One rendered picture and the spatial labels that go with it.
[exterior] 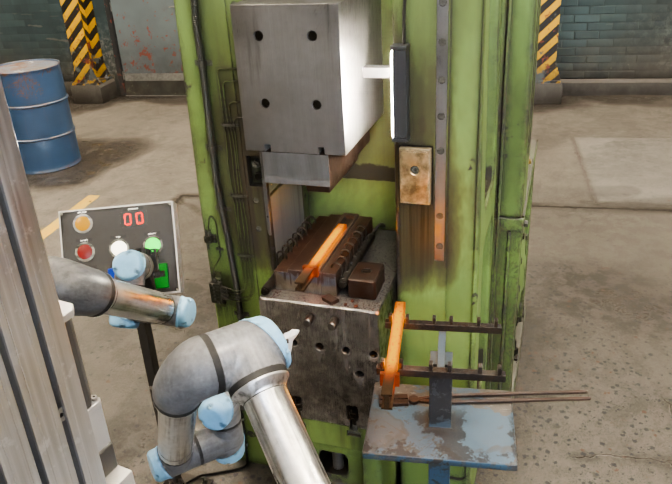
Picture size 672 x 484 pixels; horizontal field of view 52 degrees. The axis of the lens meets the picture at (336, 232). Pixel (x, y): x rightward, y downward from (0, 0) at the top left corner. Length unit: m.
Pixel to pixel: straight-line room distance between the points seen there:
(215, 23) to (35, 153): 4.54
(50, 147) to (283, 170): 4.65
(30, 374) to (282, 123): 1.25
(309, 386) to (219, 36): 1.11
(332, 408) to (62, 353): 1.52
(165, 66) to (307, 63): 6.89
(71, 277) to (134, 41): 7.48
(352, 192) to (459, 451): 1.01
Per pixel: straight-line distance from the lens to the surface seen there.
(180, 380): 1.28
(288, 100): 1.89
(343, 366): 2.15
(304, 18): 1.83
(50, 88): 6.40
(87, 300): 1.41
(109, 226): 2.17
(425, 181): 1.98
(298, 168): 1.94
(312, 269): 2.04
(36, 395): 0.84
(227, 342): 1.28
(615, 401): 3.26
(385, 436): 1.94
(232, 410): 1.59
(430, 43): 1.89
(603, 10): 7.83
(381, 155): 2.38
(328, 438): 2.36
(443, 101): 1.92
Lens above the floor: 1.98
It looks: 25 degrees down
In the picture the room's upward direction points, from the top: 3 degrees counter-clockwise
